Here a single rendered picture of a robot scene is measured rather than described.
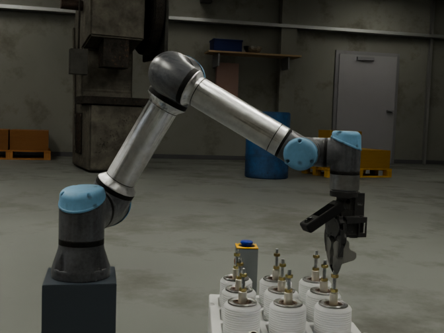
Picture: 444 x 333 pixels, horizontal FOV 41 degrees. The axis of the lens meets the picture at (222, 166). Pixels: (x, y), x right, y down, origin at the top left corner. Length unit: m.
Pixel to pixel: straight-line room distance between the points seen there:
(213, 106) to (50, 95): 9.67
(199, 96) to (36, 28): 9.79
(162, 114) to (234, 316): 0.55
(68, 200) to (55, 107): 9.51
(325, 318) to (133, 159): 0.65
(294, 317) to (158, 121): 0.62
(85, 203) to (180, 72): 0.40
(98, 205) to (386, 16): 11.19
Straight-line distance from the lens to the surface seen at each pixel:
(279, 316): 1.55
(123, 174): 1.64
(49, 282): 1.57
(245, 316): 1.53
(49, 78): 11.06
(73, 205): 1.54
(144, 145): 1.62
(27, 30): 11.17
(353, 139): 1.52
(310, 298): 1.69
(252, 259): 1.93
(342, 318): 1.58
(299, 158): 1.37
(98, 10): 7.96
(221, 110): 1.42
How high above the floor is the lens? 0.71
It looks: 4 degrees down
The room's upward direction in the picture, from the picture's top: 2 degrees clockwise
